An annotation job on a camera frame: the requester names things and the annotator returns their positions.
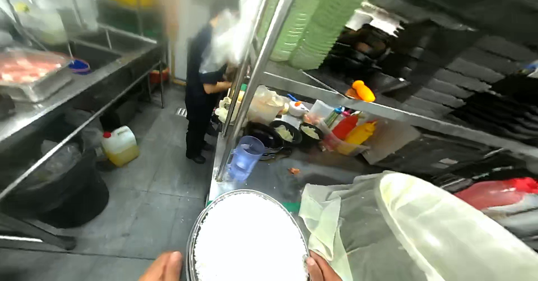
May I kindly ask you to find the pale yellow cloth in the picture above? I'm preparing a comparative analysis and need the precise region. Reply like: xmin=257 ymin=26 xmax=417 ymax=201
xmin=299 ymin=173 xmax=385 ymax=281

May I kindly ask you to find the white door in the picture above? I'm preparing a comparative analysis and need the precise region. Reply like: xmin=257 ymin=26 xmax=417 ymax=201
xmin=168 ymin=0 xmax=202 ymax=85

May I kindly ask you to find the steel work table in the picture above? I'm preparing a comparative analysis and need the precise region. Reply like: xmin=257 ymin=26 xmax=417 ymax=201
xmin=206 ymin=117 xmax=446 ymax=231

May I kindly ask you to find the black bowl with vegetables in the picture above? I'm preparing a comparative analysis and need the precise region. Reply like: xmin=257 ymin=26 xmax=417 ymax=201
xmin=299 ymin=122 xmax=324 ymax=145
xmin=269 ymin=120 xmax=303 ymax=146

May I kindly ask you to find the round metal bowl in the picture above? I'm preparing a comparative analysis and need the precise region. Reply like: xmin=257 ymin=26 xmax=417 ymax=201
xmin=186 ymin=189 xmax=311 ymax=281

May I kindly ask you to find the steel shelf rack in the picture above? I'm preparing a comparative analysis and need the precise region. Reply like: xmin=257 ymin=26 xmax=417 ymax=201
xmin=215 ymin=0 xmax=538 ymax=183

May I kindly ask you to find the pile of raw meat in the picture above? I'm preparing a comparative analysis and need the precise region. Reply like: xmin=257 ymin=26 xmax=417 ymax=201
xmin=0 ymin=57 xmax=62 ymax=83

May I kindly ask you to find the white grainy food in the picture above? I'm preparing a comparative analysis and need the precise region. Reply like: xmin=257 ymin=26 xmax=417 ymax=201
xmin=195 ymin=194 xmax=309 ymax=281

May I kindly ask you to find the large cloth-lined round container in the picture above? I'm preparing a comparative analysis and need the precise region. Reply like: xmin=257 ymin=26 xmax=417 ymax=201
xmin=340 ymin=171 xmax=538 ymax=281

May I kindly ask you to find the steel sink counter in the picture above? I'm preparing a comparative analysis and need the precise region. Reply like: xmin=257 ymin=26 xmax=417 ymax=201
xmin=0 ymin=24 xmax=164 ymax=250

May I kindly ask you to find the person's left hand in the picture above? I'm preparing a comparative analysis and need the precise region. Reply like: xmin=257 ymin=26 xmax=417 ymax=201
xmin=138 ymin=251 xmax=184 ymax=281

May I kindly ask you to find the red plastic bag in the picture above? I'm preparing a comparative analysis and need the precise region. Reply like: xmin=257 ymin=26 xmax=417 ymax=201
xmin=454 ymin=177 xmax=538 ymax=211

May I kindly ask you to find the stack of black containers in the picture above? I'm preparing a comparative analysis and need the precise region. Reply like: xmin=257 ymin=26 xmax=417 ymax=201
xmin=328 ymin=0 xmax=538 ymax=147

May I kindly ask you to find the yellow squeeze bottle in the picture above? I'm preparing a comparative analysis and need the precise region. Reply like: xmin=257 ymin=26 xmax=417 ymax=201
xmin=337 ymin=120 xmax=377 ymax=155

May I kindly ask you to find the blue transparent plastic jug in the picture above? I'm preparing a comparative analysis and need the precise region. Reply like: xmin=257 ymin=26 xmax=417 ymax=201
xmin=227 ymin=136 xmax=266 ymax=182

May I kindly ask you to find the orange squeeze bottle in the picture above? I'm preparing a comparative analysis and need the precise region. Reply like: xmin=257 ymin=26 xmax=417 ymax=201
xmin=352 ymin=80 xmax=376 ymax=103

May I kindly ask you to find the black round pan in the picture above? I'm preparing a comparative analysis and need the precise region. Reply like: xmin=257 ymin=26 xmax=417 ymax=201
xmin=244 ymin=122 xmax=284 ymax=161

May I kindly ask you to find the red-orange bucket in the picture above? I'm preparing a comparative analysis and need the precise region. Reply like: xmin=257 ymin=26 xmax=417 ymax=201
xmin=150 ymin=68 xmax=170 ymax=84

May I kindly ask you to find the clear plastic basket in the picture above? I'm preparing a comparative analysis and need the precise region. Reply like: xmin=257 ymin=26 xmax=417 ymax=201
xmin=317 ymin=118 xmax=371 ymax=157

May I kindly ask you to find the blue round bowl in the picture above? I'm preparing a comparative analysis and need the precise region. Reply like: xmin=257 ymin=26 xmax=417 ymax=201
xmin=68 ymin=59 xmax=91 ymax=75

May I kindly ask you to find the large black bin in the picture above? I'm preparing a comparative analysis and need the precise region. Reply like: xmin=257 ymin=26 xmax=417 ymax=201
xmin=8 ymin=140 xmax=110 ymax=229

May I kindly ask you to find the stack of green plastic containers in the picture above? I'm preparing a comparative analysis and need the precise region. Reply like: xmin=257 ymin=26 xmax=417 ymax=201
xmin=256 ymin=0 xmax=381 ymax=71

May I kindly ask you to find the person's right hand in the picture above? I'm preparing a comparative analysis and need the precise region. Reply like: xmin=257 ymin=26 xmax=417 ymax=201
xmin=306 ymin=250 xmax=343 ymax=281

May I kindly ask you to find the red squeeze bottle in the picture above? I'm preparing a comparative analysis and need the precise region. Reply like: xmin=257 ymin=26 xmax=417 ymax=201
xmin=331 ymin=115 xmax=359 ymax=141

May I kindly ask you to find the metal tray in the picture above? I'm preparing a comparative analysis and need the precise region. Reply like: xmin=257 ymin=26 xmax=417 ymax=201
xmin=0 ymin=48 xmax=73 ymax=103

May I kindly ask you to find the jerrycan with red cap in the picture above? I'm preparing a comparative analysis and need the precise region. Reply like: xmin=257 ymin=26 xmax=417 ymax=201
xmin=101 ymin=126 xmax=140 ymax=167

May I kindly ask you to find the translucent plastic tub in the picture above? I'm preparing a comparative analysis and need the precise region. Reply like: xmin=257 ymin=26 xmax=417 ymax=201
xmin=247 ymin=85 xmax=286 ymax=126

